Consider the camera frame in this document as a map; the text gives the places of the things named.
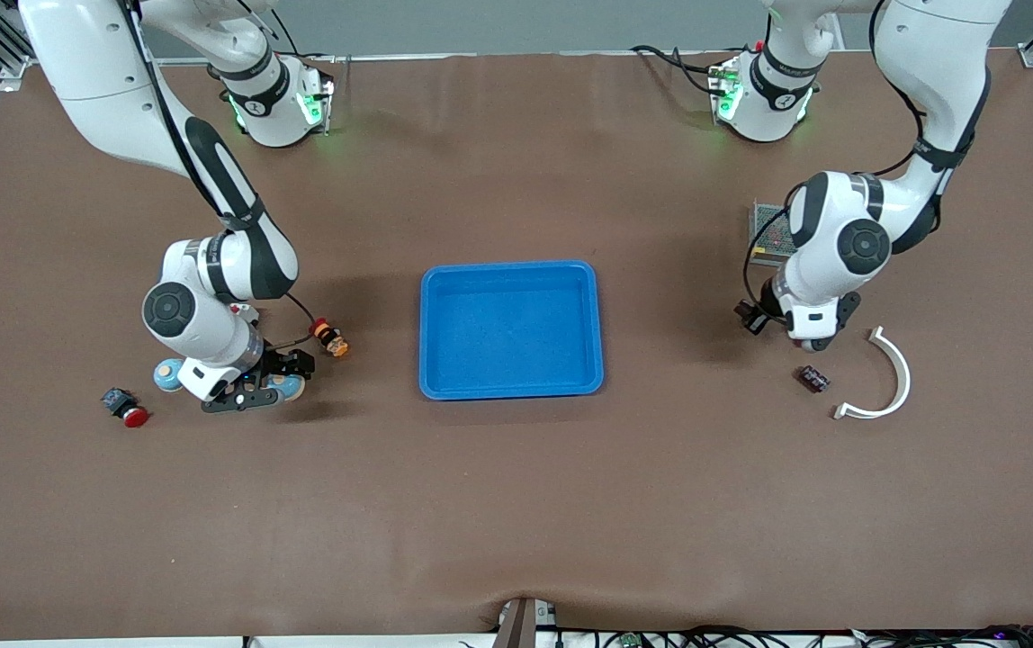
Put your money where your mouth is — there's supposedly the blue plastic tray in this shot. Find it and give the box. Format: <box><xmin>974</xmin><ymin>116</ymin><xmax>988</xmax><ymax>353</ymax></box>
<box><xmin>418</xmin><ymin>260</ymin><xmax>606</xmax><ymax>401</ymax></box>

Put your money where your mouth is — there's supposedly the red mushroom push button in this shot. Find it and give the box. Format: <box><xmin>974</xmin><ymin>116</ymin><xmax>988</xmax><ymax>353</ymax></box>
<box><xmin>101</xmin><ymin>387</ymin><xmax>150</xmax><ymax>428</ymax></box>

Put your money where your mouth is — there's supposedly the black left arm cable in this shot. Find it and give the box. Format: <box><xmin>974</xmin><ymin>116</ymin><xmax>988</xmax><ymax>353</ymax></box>
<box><xmin>743</xmin><ymin>0</ymin><xmax>931</xmax><ymax>311</ymax></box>

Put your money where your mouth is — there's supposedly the grey metal table bracket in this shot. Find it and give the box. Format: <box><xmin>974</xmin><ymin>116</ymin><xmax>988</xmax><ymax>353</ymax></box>
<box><xmin>491</xmin><ymin>597</ymin><xmax>561</xmax><ymax>648</ymax></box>

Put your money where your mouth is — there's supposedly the metal mesh power supply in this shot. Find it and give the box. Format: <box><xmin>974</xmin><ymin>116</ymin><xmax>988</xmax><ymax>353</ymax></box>
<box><xmin>748</xmin><ymin>200</ymin><xmax>792</xmax><ymax>266</ymax></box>

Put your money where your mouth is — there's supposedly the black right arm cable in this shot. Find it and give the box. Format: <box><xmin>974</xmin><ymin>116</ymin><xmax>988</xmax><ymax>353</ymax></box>
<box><xmin>121</xmin><ymin>0</ymin><xmax>318</xmax><ymax>352</ymax></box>

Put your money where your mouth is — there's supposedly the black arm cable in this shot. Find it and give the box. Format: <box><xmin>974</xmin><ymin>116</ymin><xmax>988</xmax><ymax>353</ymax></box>
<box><xmin>743</xmin><ymin>0</ymin><xmax>931</xmax><ymax>311</ymax></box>
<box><xmin>121</xmin><ymin>0</ymin><xmax>318</xmax><ymax>352</ymax></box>

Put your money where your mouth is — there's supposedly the orange red emergency stop button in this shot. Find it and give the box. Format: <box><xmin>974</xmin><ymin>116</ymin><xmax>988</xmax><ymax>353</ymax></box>
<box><xmin>311</xmin><ymin>317</ymin><xmax>351</xmax><ymax>359</ymax></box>

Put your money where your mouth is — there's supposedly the white curved plastic piece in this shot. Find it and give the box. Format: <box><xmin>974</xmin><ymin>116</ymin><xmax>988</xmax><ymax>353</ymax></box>
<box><xmin>832</xmin><ymin>326</ymin><xmax>912</xmax><ymax>421</ymax></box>

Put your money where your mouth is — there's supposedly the black cable bundle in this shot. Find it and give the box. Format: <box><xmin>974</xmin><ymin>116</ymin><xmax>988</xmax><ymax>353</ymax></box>
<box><xmin>561</xmin><ymin>624</ymin><xmax>1033</xmax><ymax>648</ymax></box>

